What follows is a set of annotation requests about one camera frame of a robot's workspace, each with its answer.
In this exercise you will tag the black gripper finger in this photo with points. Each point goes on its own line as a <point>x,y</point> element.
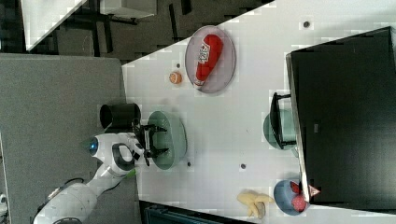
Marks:
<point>157,152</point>
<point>156,128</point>

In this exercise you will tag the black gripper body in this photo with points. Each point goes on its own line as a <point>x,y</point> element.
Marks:
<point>144,134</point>

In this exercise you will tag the mint green oval strainer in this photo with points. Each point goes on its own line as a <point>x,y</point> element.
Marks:
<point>173,139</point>

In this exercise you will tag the black cylindrical cup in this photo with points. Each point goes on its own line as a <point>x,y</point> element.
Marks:
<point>119,116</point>
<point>119,130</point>

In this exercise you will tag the green pickle toy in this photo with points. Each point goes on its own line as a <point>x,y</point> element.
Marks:
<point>131,174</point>

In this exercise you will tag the orange slice toy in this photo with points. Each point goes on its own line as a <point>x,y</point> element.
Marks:
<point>175,78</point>

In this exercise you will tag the grey round plate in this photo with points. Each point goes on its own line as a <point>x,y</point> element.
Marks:
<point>222,74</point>

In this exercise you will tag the red ketchup bottle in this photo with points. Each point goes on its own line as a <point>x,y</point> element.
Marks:
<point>209,53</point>

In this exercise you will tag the yellow banana toy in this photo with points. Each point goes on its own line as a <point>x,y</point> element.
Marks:
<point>255,202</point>

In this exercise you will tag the mint green round plate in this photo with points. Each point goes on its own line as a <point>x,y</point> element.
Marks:
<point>287,127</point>

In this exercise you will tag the blue bowl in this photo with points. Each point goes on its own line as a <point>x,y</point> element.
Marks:
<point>283,196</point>

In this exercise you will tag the red strawberry toy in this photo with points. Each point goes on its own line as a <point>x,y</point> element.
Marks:
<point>298,203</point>

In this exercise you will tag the black toaster oven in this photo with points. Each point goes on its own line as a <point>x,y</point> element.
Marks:
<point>343,102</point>

